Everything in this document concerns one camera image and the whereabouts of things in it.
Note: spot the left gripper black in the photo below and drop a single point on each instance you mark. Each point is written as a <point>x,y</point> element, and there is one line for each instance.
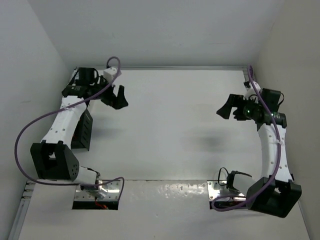
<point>116,102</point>

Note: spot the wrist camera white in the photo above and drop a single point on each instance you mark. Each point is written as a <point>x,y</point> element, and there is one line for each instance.
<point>109,73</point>
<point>250,91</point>

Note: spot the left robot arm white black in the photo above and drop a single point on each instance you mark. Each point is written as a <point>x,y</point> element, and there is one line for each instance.
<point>53,158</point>

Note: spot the metal base plate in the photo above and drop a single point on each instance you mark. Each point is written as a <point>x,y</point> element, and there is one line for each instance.
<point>218,188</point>
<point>107,193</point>

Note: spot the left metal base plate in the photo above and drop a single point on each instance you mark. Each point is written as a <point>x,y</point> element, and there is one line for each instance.
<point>107,193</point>

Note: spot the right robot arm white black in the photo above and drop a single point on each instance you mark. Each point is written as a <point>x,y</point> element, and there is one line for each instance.
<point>275,193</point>

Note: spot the black slotted organizer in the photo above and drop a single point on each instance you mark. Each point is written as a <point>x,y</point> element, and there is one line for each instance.
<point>81,138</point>

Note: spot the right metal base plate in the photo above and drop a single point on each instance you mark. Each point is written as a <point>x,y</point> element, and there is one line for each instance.
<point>218,188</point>

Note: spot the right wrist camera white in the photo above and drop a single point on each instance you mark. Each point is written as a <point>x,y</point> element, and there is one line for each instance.
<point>250,91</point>

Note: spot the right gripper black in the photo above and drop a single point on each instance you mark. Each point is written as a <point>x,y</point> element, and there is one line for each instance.
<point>235,101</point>

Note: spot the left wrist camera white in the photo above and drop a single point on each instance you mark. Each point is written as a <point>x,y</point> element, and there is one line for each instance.
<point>109,73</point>

